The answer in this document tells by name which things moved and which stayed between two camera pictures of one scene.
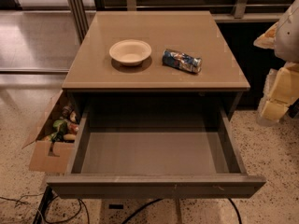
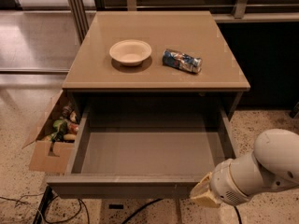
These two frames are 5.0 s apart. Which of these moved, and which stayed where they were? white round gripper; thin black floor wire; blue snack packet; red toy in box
Moved: white round gripper
Stayed: blue snack packet; thin black floor wire; red toy in box
